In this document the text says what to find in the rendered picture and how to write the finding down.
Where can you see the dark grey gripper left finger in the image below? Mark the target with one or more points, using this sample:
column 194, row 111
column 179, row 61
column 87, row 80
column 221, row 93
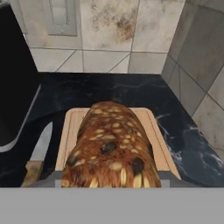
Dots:
column 54, row 180

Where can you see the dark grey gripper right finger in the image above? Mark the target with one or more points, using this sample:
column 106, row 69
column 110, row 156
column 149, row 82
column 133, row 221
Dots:
column 169, row 179

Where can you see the brown seeded bread loaf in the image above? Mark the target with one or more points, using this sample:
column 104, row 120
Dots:
column 110, row 145

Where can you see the light wooden cutting board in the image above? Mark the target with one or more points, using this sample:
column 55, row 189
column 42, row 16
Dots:
column 73, row 131

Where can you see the black appliance with grey edge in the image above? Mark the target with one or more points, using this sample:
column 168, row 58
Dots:
column 14, row 87

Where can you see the grey wall outlet plate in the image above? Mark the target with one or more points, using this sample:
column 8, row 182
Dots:
column 61, row 17

